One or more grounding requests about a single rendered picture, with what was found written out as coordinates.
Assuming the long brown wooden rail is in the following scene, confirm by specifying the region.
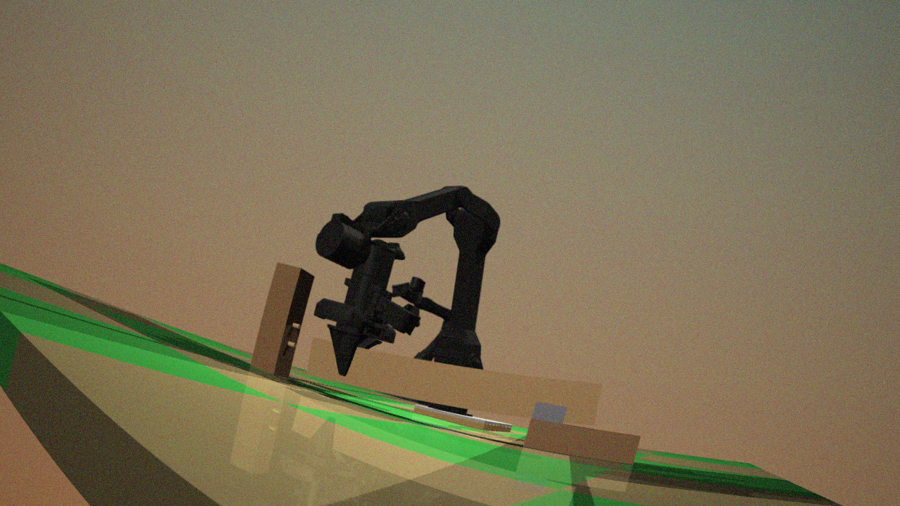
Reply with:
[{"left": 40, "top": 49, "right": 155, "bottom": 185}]
[{"left": 307, "top": 337, "right": 602, "bottom": 425}]

